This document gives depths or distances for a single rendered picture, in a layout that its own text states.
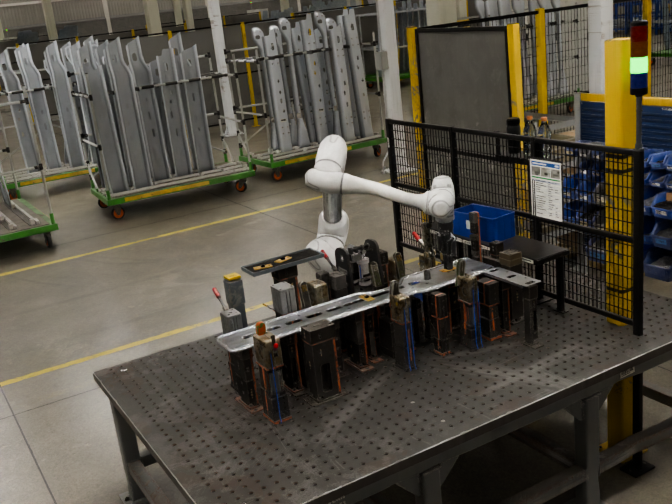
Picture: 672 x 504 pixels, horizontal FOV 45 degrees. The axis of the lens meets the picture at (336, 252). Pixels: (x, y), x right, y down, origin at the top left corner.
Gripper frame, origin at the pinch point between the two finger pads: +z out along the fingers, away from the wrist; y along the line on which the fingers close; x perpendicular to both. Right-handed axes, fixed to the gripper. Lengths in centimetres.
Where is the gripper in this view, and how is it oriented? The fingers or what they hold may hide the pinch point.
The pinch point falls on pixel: (448, 261)
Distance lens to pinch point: 390.1
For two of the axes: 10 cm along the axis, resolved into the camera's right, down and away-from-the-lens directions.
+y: 5.1, 2.0, -8.4
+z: 1.1, 9.5, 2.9
